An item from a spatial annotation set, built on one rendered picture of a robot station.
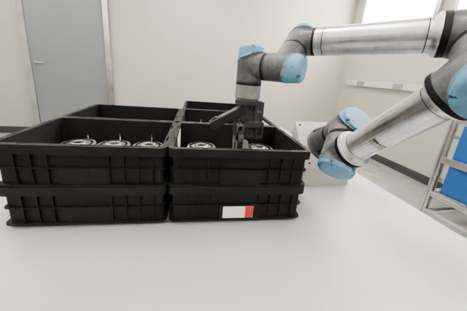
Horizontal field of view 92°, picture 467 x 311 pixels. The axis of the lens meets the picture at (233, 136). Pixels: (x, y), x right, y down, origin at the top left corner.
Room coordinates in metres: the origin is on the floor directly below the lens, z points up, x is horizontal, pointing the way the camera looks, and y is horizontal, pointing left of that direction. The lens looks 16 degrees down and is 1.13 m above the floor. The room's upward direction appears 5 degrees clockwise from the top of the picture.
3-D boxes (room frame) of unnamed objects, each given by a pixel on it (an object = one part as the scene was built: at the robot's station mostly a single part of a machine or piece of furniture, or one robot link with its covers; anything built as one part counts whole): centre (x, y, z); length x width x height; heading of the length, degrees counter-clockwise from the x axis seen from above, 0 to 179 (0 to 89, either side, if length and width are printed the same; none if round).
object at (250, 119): (0.69, -0.04, 0.99); 0.09 x 0.08 x 0.12; 101
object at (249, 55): (0.68, -0.03, 1.15); 0.09 x 0.08 x 0.11; 59
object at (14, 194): (0.65, 0.39, 0.76); 0.40 x 0.30 x 0.12; 100
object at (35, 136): (0.65, 0.39, 0.87); 0.40 x 0.30 x 0.11; 100
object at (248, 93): (0.69, -0.03, 1.07); 0.08 x 0.08 x 0.05
